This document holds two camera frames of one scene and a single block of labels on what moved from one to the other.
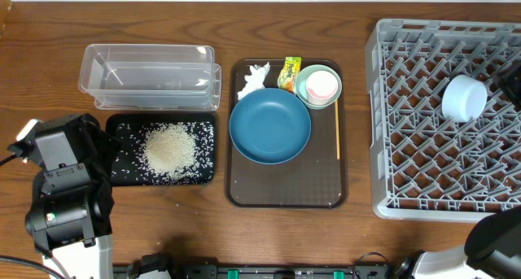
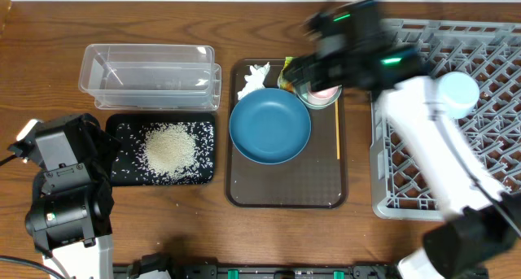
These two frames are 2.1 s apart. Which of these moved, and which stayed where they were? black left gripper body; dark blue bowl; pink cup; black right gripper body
Moved: black right gripper body
Stayed: pink cup; black left gripper body; dark blue bowl
